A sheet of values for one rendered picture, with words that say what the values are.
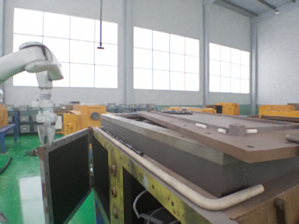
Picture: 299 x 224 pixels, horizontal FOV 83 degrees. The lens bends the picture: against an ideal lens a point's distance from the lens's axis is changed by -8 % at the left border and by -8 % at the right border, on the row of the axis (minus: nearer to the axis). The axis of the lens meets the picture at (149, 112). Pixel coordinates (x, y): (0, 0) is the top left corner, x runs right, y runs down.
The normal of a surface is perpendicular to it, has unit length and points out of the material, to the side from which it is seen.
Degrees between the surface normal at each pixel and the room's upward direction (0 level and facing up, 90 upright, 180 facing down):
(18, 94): 90
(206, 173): 90
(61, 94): 90
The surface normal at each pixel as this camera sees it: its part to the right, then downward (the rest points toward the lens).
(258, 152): 0.22, 0.06
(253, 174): 0.44, 0.05
